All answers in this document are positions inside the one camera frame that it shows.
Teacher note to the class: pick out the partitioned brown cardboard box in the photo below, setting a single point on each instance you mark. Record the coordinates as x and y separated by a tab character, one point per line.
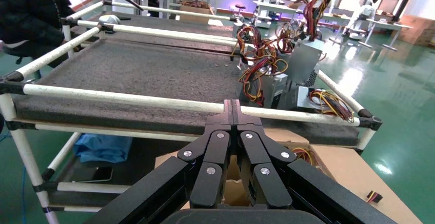
339	175

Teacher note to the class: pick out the stacked brown cardboard boxes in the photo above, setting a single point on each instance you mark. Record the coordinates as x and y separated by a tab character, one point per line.
418	29

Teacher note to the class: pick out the black round stool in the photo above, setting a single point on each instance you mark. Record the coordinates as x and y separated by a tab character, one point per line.
240	7

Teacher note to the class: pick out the power supply with honeycomb vent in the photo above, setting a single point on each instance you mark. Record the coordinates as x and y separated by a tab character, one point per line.
311	78

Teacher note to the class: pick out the white pipe rack frame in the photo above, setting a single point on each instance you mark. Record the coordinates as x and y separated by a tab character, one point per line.
170	10
136	99

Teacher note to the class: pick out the white work table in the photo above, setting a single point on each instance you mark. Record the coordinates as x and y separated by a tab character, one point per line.
390	24
272	6

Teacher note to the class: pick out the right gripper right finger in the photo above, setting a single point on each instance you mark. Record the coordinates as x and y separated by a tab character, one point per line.
253	147

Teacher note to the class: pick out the black flat phone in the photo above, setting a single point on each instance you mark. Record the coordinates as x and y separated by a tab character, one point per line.
98	174

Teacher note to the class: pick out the white rounded object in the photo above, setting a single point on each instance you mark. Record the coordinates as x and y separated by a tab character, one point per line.
109	19

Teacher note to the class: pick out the power supply with long connector lead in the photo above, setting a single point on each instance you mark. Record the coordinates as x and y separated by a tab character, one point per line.
374	197

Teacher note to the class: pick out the person in black jacket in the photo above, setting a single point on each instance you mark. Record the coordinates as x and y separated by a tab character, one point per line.
27	8

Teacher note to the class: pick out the blue crumpled cloth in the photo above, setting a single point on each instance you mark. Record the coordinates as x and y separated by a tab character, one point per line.
102	147

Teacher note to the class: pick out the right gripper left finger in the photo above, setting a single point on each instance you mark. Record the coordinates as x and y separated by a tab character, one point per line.
217	147

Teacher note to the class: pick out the small brown cardboard box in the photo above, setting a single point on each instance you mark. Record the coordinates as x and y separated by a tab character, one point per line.
195	13

